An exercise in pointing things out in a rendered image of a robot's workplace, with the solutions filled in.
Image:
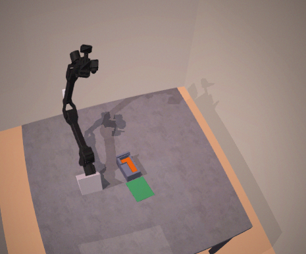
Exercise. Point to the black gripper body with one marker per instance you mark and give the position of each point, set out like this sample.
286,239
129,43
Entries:
81,61

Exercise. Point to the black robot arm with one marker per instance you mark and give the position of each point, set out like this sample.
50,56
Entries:
86,159

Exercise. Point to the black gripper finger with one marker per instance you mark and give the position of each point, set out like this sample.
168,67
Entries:
87,49
85,67

